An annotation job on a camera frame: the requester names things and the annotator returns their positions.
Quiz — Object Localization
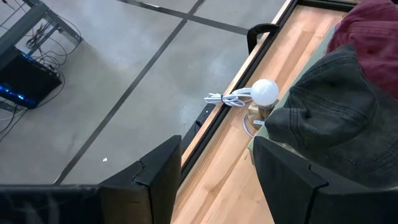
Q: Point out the black computer with blue light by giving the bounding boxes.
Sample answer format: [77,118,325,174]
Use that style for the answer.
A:
[0,46,63,110]

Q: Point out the grey metal desk frame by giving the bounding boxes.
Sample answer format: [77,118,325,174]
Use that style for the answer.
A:
[0,0,84,72]

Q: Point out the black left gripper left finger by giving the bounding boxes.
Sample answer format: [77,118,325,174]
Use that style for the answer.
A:
[0,135,183,224]

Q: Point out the black clamp handle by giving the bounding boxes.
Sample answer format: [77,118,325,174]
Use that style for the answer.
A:
[246,23,280,55]

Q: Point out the dark grey baseball cap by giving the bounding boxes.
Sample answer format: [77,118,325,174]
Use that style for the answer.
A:
[264,43,398,191]

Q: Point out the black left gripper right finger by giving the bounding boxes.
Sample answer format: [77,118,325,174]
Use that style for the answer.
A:
[253,136,398,224]

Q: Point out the maroon baseball cap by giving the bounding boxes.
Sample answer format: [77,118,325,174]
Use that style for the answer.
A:
[325,0,398,101]

